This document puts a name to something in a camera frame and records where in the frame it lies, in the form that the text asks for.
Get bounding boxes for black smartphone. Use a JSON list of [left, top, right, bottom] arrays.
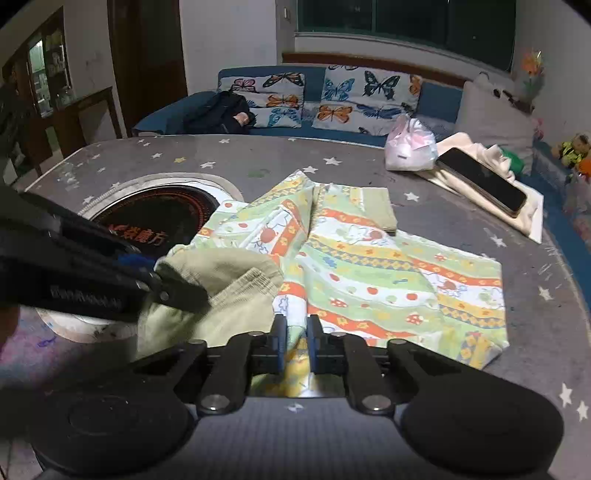
[[436, 147, 527, 218]]

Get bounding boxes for colourful patterned child's shirt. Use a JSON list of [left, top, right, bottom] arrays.
[[136, 169, 511, 399]]

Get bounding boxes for black induction cooker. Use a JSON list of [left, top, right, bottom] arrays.
[[92, 185, 219, 258]]

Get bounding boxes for right butterfly pillow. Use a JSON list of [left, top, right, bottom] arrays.
[[312, 66, 423, 137]]

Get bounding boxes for green plastic object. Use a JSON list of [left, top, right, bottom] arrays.
[[502, 148, 525, 176]]

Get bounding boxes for blue sofa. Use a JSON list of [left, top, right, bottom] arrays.
[[131, 64, 591, 296]]

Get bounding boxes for pink white plastic bag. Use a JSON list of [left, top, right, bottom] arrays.
[[385, 114, 439, 172]]

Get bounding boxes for dark wooden door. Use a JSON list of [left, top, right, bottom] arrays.
[[107, 0, 187, 135]]

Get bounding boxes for butterfly pillow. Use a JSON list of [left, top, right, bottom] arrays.
[[312, 66, 423, 137], [218, 72, 305, 129]]

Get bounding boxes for orange artificial flowers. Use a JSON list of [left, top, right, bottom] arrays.
[[520, 50, 545, 112]]

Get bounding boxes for cream folded cloth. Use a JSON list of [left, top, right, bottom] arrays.
[[419, 132, 544, 243]]

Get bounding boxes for grey cushion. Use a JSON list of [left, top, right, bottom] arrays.
[[455, 81, 535, 164]]

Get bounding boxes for dark wooden side table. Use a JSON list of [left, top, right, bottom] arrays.
[[50, 86, 123, 157]]

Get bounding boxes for left butterfly pillow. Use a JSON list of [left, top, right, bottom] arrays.
[[218, 72, 305, 129]]

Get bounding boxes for wooden display cabinet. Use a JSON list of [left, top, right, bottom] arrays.
[[2, 8, 73, 176]]

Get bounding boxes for dark green window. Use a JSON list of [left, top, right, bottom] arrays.
[[297, 0, 516, 72]]

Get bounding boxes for dark jacket on sofa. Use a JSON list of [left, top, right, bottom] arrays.
[[182, 91, 256, 135]]

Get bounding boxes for yellow plush toy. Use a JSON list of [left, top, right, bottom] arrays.
[[551, 133, 590, 169]]

